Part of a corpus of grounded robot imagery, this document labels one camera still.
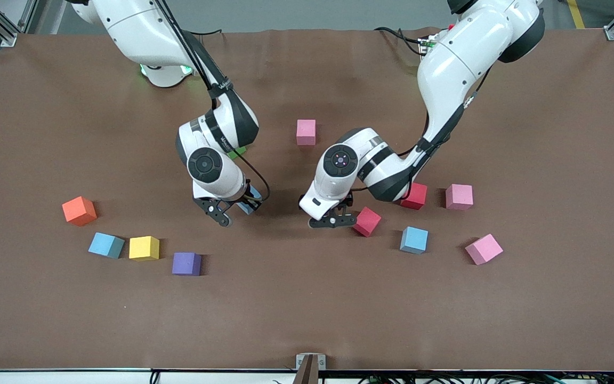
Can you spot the grey metal bracket with post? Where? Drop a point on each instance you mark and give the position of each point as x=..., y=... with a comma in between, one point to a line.
x=301, y=362

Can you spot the green foam cube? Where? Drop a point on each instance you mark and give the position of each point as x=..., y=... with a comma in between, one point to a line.
x=236, y=154

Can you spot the red foam cube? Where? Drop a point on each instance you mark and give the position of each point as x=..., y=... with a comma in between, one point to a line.
x=418, y=197
x=369, y=222

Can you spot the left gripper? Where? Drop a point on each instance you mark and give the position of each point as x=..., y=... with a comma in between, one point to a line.
x=347, y=201

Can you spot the purple foam cube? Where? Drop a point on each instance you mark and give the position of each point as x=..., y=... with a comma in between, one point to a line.
x=186, y=264

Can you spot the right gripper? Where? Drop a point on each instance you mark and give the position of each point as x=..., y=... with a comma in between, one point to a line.
x=242, y=201

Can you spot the pink foam cube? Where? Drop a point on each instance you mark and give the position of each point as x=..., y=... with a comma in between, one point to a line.
x=459, y=197
x=483, y=249
x=306, y=132

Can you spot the brown table mat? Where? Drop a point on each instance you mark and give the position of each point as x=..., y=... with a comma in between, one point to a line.
x=285, y=309

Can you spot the orange foam cube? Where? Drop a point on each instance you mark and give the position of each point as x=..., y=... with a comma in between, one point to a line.
x=79, y=210

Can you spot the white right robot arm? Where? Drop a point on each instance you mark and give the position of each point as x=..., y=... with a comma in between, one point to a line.
x=142, y=32

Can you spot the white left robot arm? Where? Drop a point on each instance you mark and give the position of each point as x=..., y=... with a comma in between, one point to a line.
x=456, y=64

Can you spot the blue foam cube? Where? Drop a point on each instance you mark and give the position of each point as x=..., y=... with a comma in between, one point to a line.
x=413, y=240
x=105, y=245
x=243, y=206

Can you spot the yellow foam cube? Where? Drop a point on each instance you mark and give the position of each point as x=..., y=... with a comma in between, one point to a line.
x=144, y=248

